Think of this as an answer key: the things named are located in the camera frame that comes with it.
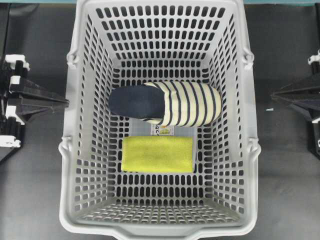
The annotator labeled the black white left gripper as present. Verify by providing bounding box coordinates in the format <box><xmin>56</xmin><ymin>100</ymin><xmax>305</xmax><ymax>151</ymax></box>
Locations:
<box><xmin>0</xmin><ymin>54</ymin><xmax>69</xmax><ymax>163</ymax></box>

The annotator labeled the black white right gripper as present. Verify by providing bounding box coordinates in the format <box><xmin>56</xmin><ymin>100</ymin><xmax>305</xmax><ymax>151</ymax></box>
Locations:
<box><xmin>271</xmin><ymin>49</ymin><xmax>320</xmax><ymax>161</ymax></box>

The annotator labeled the grey plastic shopping basket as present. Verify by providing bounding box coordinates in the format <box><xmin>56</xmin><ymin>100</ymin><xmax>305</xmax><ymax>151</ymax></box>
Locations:
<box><xmin>58</xmin><ymin>0</ymin><xmax>261</xmax><ymax>240</ymax></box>

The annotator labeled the yellow folded cloth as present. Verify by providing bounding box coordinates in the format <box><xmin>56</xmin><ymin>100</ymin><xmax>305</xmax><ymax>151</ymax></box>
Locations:
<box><xmin>121</xmin><ymin>136</ymin><xmax>194</xmax><ymax>174</ymax></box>

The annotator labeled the white product label sticker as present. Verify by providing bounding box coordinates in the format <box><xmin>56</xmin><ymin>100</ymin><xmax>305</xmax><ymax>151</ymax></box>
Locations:
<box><xmin>150</xmin><ymin>124</ymin><xmax>174</xmax><ymax>136</ymax></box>

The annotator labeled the navy striped cream slipper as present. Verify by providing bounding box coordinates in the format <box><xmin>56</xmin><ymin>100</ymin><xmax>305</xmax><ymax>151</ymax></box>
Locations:
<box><xmin>108</xmin><ymin>81</ymin><xmax>222</xmax><ymax>127</ymax></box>

